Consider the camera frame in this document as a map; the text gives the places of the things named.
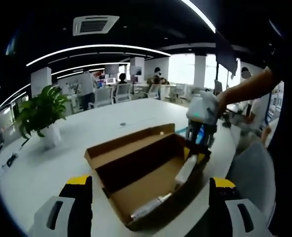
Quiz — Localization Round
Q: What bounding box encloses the black cable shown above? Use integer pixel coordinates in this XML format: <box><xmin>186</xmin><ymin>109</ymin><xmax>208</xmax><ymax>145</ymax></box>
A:
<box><xmin>1</xmin><ymin>138</ymin><xmax>30</xmax><ymax>169</ymax></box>

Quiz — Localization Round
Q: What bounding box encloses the white spray tube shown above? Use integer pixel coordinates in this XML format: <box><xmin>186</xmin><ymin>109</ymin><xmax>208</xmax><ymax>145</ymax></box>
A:
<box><xmin>174</xmin><ymin>154</ymin><xmax>198</xmax><ymax>185</ymax></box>

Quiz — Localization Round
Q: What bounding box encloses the potted green plant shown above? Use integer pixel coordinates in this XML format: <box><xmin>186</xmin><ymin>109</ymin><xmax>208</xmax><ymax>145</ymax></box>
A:
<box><xmin>14</xmin><ymin>85</ymin><xmax>70</xmax><ymax>149</ymax></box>

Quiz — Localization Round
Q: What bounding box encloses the ceiling air conditioner vent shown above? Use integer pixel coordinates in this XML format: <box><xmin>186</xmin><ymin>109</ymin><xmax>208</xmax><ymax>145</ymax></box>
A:
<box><xmin>73</xmin><ymin>15</ymin><xmax>121</xmax><ymax>37</ymax></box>

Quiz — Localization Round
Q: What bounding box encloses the brown cardboard shoe box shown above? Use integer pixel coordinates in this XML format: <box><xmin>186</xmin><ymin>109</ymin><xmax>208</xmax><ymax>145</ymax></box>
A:
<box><xmin>83</xmin><ymin>123</ymin><xmax>212</xmax><ymax>232</ymax></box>

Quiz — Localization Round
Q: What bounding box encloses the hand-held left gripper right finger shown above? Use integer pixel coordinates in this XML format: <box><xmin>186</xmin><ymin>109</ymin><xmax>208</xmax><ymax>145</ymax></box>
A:
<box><xmin>208</xmin><ymin>177</ymin><xmax>274</xmax><ymax>237</ymax></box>

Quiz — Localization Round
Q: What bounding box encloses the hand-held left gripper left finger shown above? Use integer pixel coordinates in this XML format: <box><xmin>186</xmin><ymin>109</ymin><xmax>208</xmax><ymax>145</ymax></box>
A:
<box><xmin>28</xmin><ymin>174</ymin><xmax>94</xmax><ymax>237</ymax></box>

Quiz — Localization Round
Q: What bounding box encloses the white square pillar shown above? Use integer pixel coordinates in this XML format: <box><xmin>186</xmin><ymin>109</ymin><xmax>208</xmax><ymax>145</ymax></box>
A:
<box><xmin>31</xmin><ymin>67</ymin><xmax>52</xmax><ymax>97</ymax></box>
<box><xmin>194</xmin><ymin>54</ymin><xmax>207</xmax><ymax>87</ymax></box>

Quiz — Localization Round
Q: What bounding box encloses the person's right hand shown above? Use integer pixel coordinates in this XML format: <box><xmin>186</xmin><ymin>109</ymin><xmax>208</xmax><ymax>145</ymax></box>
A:
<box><xmin>214</xmin><ymin>92</ymin><xmax>232</xmax><ymax>119</ymax></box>

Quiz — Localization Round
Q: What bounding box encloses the grey mesh office chair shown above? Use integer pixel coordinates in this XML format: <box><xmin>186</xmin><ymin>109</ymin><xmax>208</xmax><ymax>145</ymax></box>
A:
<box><xmin>228</xmin><ymin>142</ymin><xmax>278</xmax><ymax>224</ymax></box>

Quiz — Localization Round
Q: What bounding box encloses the long curved ceiling light strip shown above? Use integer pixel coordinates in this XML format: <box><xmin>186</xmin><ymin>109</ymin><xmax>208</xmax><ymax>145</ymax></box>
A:
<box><xmin>26</xmin><ymin>44</ymin><xmax>171</xmax><ymax>67</ymax></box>

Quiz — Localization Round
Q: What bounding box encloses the white office chair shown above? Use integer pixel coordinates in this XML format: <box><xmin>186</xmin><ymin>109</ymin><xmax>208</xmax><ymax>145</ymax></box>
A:
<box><xmin>93</xmin><ymin>86</ymin><xmax>114</xmax><ymax>108</ymax></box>
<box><xmin>115</xmin><ymin>83</ymin><xmax>132</xmax><ymax>103</ymax></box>
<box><xmin>174</xmin><ymin>83</ymin><xmax>186</xmax><ymax>98</ymax></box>

